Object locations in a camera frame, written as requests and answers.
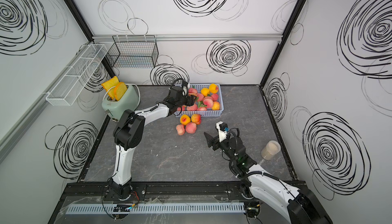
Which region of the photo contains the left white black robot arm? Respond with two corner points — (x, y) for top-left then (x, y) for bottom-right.
(109, 78), (196, 201)

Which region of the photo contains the mint green toaster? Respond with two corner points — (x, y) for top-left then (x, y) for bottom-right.
(102, 84), (140, 121)

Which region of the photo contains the pink peach with leaf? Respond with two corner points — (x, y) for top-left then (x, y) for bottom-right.
(198, 97), (214, 109)

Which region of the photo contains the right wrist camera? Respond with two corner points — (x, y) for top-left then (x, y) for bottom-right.
(216, 121), (229, 142)

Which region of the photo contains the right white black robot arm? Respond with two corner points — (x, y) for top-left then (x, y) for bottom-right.
(204, 131), (333, 224)

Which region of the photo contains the orange yellow peach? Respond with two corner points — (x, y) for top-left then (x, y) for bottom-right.
(211, 101), (221, 111)

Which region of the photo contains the white wire wall shelf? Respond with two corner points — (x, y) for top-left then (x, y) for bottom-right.
(46, 44), (108, 106)

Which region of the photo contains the pale pink peach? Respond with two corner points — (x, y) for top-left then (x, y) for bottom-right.
(176, 124), (186, 136)

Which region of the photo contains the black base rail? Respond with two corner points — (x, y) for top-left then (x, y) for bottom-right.
(60, 181), (244, 201)

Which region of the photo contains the light blue plastic basket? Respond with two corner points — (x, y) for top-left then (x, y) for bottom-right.
(174, 84), (224, 117)

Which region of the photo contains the black wire wall basket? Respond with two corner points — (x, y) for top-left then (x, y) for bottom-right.
(107, 35), (159, 68)

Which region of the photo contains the yellow toast slice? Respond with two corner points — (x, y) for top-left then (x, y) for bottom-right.
(101, 76), (119, 100)
(113, 82), (128, 101)

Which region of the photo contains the white slotted cable duct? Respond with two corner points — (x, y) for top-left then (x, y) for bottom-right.
(65, 203), (246, 215)

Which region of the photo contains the front yellow toast slice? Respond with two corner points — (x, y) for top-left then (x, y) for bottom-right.
(113, 82), (128, 101)

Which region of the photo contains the rear yellow toast slice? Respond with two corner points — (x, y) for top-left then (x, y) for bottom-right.
(101, 76), (119, 100)

